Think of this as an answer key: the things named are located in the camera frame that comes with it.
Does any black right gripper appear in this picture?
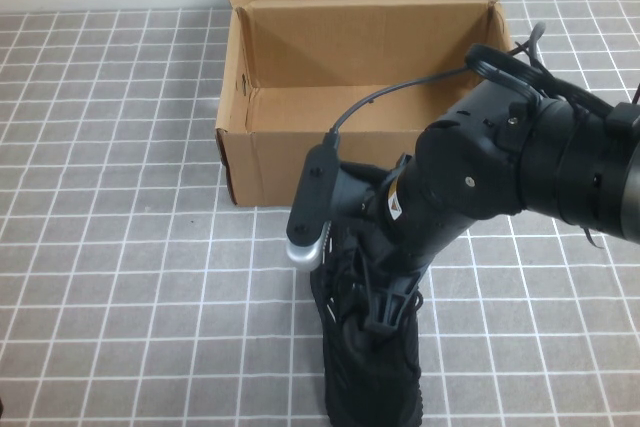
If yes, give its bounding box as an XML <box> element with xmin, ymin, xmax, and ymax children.
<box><xmin>367</xmin><ymin>154</ymin><xmax>474</xmax><ymax>336</ymax></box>

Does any brown cardboard shoe box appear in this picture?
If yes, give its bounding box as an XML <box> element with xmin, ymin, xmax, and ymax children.
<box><xmin>215</xmin><ymin>0</ymin><xmax>516</xmax><ymax>208</ymax></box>

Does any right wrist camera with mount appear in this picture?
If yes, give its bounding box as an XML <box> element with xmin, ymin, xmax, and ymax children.
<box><xmin>284</xmin><ymin>139</ymin><xmax>389</xmax><ymax>274</ymax></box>

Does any black right camera cable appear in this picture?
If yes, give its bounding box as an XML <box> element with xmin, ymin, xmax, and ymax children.
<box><xmin>323</xmin><ymin>21</ymin><xmax>551</xmax><ymax>148</ymax></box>

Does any grey white-grid tablecloth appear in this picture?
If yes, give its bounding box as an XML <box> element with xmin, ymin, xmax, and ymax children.
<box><xmin>0</xmin><ymin>0</ymin><xmax>640</xmax><ymax>427</ymax></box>

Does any black sneaker shoe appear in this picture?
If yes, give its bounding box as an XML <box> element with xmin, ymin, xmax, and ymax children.
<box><xmin>309</xmin><ymin>219</ymin><xmax>426</xmax><ymax>427</ymax></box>

